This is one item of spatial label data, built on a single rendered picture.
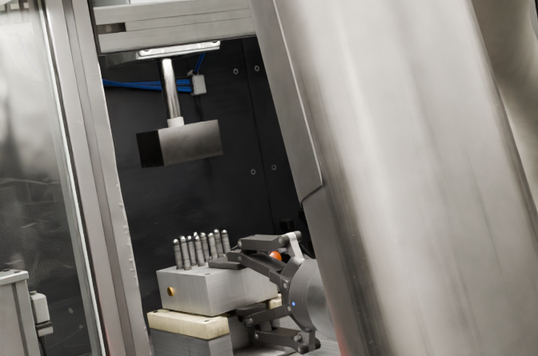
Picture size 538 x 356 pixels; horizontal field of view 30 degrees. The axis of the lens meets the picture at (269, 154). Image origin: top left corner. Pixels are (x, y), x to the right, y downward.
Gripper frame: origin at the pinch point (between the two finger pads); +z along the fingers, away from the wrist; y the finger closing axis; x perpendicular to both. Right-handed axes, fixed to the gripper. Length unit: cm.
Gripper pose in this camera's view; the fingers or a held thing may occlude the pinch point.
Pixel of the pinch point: (234, 285)
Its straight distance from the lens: 122.0
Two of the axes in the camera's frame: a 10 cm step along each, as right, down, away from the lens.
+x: -8.2, 1.7, -5.5
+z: -5.5, 0.5, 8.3
